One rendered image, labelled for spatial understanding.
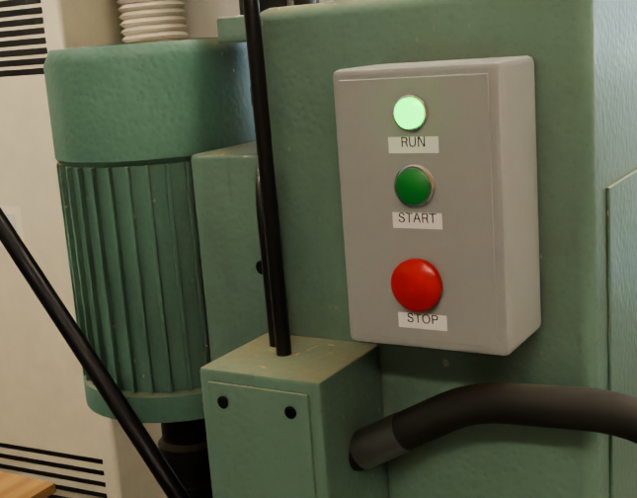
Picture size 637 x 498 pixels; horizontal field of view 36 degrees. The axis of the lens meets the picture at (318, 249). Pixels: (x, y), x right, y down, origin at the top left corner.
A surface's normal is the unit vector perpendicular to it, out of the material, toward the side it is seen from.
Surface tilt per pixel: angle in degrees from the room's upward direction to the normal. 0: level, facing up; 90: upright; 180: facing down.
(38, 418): 90
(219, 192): 90
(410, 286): 90
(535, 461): 90
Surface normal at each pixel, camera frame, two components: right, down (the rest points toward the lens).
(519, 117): 0.86, 0.04
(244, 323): -0.51, 0.22
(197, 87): 0.55, 0.13
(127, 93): -0.07, 0.21
